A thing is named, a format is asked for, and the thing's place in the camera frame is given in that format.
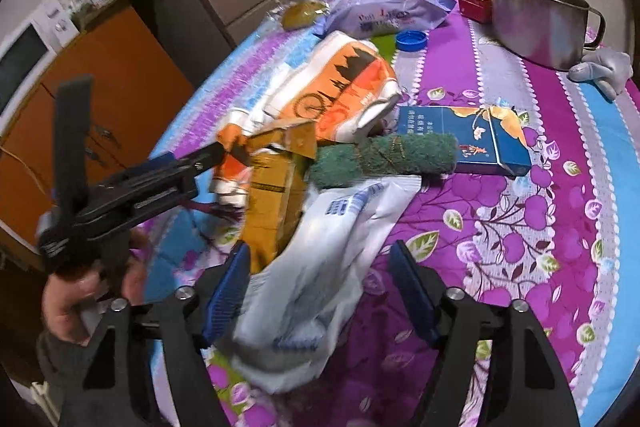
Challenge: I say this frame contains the orange white paper bag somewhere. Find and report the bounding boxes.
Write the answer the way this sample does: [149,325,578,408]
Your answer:
[209,31,401,207]

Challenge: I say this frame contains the white plastic wrapper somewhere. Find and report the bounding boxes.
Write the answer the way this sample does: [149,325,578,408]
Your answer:
[220,176,422,395]

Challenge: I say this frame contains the green scouring pad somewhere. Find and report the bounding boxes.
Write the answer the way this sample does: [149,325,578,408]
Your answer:
[308,133,458,190]

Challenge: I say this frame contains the blue cigarette box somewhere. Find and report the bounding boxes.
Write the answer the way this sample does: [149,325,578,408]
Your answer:
[397,106,532,178]

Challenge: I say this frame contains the person's left hand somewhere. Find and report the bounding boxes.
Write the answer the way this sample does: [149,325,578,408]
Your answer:
[41,254,146,346]

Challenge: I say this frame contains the orange wooden cabinet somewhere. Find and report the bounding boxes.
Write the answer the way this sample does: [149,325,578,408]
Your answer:
[1,0,194,270]

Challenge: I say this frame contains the white microwave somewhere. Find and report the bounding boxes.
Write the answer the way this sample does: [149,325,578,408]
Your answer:
[0,0,79,132]

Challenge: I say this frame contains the bread in plastic bag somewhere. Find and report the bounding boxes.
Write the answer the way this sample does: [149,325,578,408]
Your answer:
[281,0,329,31]

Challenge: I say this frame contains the purple snack bag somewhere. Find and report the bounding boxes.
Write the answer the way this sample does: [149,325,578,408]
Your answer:
[312,0,457,40]

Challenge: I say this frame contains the blue bottle cap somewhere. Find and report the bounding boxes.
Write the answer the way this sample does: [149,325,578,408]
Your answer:
[395,30,428,52]

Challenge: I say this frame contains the small red box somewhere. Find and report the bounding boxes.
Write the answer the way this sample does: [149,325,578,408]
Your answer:
[458,0,492,24]

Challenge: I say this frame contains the steel pot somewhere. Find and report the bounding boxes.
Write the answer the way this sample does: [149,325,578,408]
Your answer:
[491,0,606,72]

